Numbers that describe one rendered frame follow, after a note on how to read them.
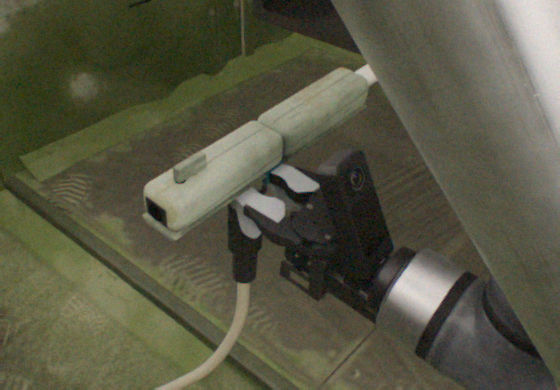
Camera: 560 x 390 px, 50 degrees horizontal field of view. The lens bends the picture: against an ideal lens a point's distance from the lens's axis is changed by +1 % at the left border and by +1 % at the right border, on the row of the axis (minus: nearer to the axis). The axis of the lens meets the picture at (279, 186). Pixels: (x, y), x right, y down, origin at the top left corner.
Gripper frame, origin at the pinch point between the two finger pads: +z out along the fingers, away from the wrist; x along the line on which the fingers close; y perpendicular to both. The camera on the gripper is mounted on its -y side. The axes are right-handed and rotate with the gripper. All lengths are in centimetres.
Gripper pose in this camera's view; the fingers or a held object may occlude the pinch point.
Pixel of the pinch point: (242, 170)
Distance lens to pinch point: 64.3
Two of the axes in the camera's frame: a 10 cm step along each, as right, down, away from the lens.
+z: -7.7, -4.8, 4.3
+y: -0.6, 7.2, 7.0
